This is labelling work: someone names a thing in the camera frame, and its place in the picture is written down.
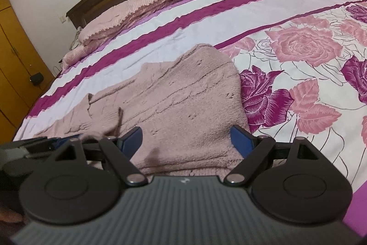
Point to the person's left hand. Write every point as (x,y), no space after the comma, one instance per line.
(10,215)

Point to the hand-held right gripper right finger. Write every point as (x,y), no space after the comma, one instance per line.
(240,141)

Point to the white wall socket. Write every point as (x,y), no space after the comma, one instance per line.
(62,18)

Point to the pink knitted sweater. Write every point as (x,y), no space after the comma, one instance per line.
(177,101)

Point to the white patterned cloth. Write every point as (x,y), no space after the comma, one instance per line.
(76,39)

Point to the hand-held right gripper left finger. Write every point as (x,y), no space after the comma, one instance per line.
(133,140)

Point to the yellow wooden wardrobe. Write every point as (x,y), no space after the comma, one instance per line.
(17,61)

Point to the floral purple striped bedsheet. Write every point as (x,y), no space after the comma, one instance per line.
(286,32)

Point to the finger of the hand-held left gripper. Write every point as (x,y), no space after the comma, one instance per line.
(61,141)

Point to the small black device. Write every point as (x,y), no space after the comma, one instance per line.
(37,79)

